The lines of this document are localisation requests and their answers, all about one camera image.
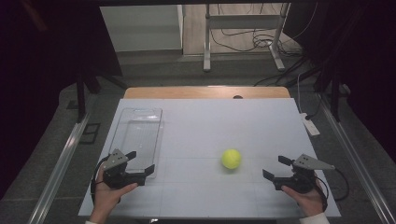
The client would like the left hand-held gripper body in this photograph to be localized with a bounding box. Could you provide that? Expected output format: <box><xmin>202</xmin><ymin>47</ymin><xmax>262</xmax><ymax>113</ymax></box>
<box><xmin>102</xmin><ymin>148</ymin><xmax>148</xmax><ymax>190</ymax></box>

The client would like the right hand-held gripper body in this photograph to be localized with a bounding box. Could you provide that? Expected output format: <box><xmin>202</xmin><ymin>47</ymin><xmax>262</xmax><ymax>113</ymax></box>
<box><xmin>273</xmin><ymin>153</ymin><xmax>336</xmax><ymax>194</ymax></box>

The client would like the clear plastic container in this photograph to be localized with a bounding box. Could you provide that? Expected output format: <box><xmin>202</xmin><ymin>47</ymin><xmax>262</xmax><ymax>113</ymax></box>
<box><xmin>108</xmin><ymin>107</ymin><xmax>164</xmax><ymax>180</ymax></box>

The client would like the yellow-green tennis ball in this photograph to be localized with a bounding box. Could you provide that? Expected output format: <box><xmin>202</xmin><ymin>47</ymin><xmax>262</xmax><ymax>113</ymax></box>
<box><xmin>220</xmin><ymin>147</ymin><xmax>243</xmax><ymax>171</ymax></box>

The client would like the person's left hand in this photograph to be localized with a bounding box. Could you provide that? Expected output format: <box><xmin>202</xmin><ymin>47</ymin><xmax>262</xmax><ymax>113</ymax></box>
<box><xmin>92</xmin><ymin>167</ymin><xmax>139</xmax><ymax>217</ymax></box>

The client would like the person's right hand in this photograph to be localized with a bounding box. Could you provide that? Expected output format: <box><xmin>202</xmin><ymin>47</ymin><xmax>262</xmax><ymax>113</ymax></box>
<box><xmin>281</xmin><ymin>185</ymin><xmax>325</xmax><ymax>217</ymax></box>

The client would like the white power strip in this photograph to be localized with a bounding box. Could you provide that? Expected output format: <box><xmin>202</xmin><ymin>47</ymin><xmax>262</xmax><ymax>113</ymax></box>
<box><xmin>300</xmin><ymin>112</ymin><xmax>321</xmax><ymax>137</ymax></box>

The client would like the black stand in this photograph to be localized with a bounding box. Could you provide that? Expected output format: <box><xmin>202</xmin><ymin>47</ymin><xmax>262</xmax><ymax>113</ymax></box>
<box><xmin>74</xmin><ymin>70</ymin><xmax>129</xmax><ymax>124</ymax></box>

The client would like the wooden table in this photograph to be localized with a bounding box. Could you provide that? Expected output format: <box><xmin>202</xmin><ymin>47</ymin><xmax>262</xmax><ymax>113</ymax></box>
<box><xmin>122</xmin><ymin>86</ymin><xmax>291</xmax><ymax>100</ymax></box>

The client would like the dark curtain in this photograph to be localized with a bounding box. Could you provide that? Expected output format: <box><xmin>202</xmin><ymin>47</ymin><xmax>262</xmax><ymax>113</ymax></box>
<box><xmin>283</xmin><ymin>0</ymin><xmax>396</xmax><ymax>163</ymax></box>
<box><xmin>0</xmin><ymin>0</ymin><xmax>123</xmax><ymax>200</ymax></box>

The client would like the white cabinet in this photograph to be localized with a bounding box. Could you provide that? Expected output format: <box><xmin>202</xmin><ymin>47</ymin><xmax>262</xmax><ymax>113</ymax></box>
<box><xmin>99</xmin><ymin>4</ymin><xmax>185</xmax><ymax>53</ymax></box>

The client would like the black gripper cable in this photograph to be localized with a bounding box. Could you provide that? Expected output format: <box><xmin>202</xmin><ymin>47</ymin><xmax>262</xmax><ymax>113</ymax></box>
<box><xmin>313</xmin><ymin>167</ymin><xmax>350</xmax><ymax>213</ymax></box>
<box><xmin>90</xmin><ymin>155</ymin><xmax>110</xmax><ymax>203</ymax></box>

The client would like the metal floor rail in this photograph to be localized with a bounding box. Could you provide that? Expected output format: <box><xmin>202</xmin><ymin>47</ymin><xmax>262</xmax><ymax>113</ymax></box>
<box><xmin>318</xmin><ymin>92</ymin><xmax>396</xmax><ymax>224</ymax></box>
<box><xmin>27</xmin><ymin>112</ymin><xmax>92</xmax><ymax>224</ymax></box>

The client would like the white power cable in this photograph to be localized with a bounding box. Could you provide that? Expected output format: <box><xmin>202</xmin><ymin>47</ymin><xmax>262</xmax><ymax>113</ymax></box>
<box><xmin>296</xmin><ymin>72</ymin><xmax>306</xmax><ymax>114</ymax></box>

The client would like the tangle of black floor cables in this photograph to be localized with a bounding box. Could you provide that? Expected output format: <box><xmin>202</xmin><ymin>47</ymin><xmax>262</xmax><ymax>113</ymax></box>
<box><xmin>210</xmin><ymin>3</ymin><xmax>318</xmax><ymax>88</ymax></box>

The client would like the grey metal desk frame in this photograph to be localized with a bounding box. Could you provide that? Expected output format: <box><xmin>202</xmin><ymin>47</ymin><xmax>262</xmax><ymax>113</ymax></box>
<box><xmin>203</xmin><ymin>2</ymin><xmax>291</xmax><ymax>73</ymax></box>

